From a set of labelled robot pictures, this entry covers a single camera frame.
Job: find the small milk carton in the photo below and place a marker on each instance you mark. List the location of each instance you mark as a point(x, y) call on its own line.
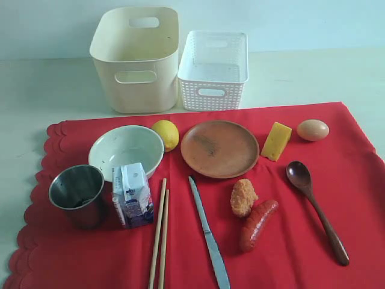
point(131, 196)

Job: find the yellow cheese wedge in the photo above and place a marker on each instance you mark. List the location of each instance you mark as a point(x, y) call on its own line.
point(276, 141)

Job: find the red sausage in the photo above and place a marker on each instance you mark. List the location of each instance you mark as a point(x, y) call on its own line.
point(255, 223)

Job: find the brown egg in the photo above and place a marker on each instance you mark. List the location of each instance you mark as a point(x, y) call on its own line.
point(312, 130)

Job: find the yellow lemon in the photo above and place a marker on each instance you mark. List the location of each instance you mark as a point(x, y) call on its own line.
point(169, 133)

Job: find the brown wooden plate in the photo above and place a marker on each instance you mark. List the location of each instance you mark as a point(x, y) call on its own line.
point(220, 149)

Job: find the fried chicken nugget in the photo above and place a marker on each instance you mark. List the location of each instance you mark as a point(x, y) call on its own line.
point(243, 197)

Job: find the white ceramic bowl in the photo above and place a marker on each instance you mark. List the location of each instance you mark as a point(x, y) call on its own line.
point(127, 145)

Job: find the white lattice plastic basket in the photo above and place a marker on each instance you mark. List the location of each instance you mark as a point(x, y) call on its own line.
point(213, 70)

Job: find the dark wooden spoon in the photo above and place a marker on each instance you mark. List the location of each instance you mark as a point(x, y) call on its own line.
point(299, 176)

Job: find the cream plastic bin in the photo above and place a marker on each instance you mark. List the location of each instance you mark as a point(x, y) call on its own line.
point(135, 51)

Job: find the red scalloped tablecloth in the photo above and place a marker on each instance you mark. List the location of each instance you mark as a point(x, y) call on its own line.
point(292, 251)

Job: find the silver table knife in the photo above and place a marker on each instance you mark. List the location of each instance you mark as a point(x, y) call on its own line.
point(217, 262)

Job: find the stainless steel cup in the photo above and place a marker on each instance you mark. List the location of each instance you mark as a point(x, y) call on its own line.
point(77, 191)

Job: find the left wooden chopstick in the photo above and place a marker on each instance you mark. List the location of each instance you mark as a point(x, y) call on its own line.
point(157, 234)

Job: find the wooden chopstick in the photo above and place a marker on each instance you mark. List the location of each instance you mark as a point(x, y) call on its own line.
point(157, 234)
point(164, 243)

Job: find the right wooden chopstick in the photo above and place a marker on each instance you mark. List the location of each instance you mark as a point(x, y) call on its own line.
point(164, 243)

